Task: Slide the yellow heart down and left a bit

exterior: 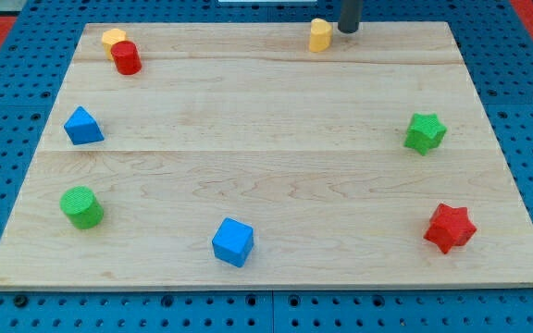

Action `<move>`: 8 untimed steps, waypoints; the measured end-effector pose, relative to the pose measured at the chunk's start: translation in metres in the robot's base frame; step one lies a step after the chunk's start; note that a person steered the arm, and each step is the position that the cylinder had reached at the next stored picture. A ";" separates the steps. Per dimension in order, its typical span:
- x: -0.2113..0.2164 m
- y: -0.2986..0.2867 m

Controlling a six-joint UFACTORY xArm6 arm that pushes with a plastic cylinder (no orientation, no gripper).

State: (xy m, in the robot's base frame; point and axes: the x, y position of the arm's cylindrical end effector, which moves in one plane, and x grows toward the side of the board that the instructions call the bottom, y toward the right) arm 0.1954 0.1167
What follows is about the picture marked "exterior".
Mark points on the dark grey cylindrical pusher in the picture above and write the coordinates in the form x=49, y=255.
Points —
x=350, y=16

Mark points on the yellow heart block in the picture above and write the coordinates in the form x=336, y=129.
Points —
x=320, y=35

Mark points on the green star block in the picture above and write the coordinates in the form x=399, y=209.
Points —
x=424, y=133

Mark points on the wooden board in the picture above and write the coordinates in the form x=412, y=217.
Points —
x=243, y=121

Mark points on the red cylinder block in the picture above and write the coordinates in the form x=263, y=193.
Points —
x=126, y=57

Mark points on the red star block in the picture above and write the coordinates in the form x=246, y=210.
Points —
x=450, y=227

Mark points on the yellow hexagon block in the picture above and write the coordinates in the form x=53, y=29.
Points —
x=109, y=38

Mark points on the blue cube block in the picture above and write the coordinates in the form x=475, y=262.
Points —
x=233, y=242

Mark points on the blue triangle block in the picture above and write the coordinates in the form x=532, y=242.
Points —
x=82, y=128

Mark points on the green cylinder block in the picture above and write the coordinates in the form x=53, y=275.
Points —
x=79, y=204

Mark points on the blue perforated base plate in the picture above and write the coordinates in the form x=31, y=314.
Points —
x=498, y=52

